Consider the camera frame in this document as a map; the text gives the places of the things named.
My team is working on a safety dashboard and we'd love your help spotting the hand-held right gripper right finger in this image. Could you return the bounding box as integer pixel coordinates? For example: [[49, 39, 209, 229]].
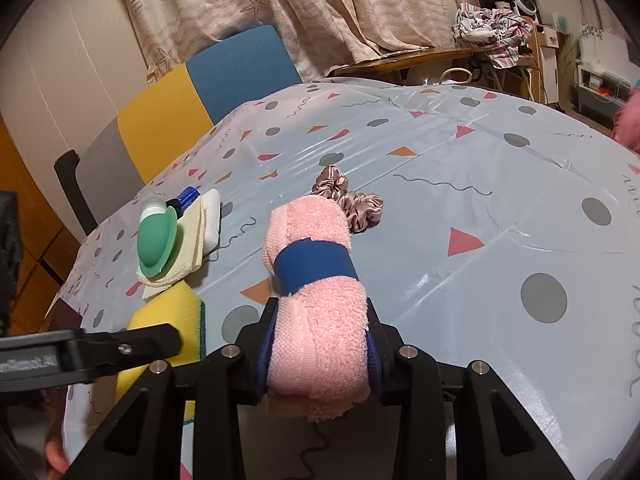
[[366, 299, 576, 480]]

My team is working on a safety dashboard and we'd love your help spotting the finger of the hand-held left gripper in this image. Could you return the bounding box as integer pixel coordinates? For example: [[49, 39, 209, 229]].
[[75, 324, 182, 383]]

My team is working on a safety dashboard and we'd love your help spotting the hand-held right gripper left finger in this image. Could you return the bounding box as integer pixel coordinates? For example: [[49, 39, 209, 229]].
[[65, 298, 280, 480]]

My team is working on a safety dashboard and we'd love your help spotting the yellow sponge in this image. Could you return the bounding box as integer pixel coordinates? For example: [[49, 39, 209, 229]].
[[115, 280, 207, 423]]

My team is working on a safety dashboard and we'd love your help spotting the pink towel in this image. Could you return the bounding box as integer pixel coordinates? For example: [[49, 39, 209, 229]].
[[262, 197, 373, 421]]

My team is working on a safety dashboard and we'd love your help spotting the green silicone travel bottle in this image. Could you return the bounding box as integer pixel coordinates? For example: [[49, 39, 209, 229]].
[[137, 199, 180, 278]]

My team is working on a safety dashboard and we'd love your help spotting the cream cloth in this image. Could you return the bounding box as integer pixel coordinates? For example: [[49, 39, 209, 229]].
[[137, 195, 221, 303]]

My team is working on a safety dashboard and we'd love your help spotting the pink satin scrunchie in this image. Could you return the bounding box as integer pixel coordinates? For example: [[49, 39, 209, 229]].
[[311, 165, 385, 234]]

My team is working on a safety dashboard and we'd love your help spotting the white bottle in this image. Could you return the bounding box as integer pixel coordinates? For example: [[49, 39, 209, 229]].
[[200, 189, 222, 253]]

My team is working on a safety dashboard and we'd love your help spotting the person's left hand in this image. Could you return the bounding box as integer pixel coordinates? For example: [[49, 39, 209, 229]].
[[44, 437, 69, 477]]

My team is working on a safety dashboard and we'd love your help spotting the blue shiny packet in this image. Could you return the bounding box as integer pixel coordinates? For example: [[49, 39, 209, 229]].
[[167, 186, 202, 213]]

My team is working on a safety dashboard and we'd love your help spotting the wooden cabinet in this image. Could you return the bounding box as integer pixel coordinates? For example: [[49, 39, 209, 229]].
[[0, 120, 83, 336]]

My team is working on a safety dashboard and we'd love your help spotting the grey yellow blue chair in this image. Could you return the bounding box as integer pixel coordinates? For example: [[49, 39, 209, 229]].
[[54, 25, 303, 236]]

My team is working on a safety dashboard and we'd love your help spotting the wooden side table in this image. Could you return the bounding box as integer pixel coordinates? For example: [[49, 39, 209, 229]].
[[327, 46, 473, 78]]

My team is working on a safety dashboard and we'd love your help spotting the white and wood shelf unit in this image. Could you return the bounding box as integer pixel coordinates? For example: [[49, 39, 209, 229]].
[[530, 22, 573, 106]]

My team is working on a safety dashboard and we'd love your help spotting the pink fluffy cloth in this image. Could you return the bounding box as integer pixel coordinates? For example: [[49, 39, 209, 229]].
[[611, 87, 640, 153]]

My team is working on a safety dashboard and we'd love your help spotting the pile of patterned clothes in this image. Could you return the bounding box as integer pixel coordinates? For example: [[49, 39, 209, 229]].
[[451, 2, 536, 68]]

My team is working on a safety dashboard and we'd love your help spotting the white storage rack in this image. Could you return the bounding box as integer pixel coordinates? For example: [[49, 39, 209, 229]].
[[575, 20, 632, 121]]

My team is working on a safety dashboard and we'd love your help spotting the beige patterned curtain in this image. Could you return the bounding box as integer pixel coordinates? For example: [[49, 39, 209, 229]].
[[112, 0, 481, 83]]

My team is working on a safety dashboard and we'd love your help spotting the white fan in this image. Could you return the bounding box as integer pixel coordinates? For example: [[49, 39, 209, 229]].
[[510, 0, 542, 23]]

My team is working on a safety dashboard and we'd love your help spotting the white cord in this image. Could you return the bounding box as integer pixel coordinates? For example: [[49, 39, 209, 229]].
[[440, 66, 473, 86]]

